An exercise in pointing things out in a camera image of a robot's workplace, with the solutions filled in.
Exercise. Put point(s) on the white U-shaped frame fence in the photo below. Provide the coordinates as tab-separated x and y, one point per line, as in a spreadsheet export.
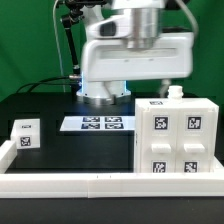
105	185

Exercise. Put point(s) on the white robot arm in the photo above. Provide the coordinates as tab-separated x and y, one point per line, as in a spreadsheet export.
133	45

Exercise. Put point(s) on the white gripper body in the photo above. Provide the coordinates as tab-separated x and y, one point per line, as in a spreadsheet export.
110	60

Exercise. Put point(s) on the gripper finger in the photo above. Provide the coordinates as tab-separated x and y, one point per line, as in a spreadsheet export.
165	83

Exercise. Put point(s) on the white cabinet body box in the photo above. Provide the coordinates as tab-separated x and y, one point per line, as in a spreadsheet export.
174	100

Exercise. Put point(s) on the white cabinet top block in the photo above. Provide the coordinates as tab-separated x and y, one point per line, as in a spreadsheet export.
26	133

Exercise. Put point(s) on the white cabinet door panel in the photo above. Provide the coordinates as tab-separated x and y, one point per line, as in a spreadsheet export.
158	141
194	140

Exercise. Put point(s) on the white marker tag sheet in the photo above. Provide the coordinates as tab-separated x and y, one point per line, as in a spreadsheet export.
98	123

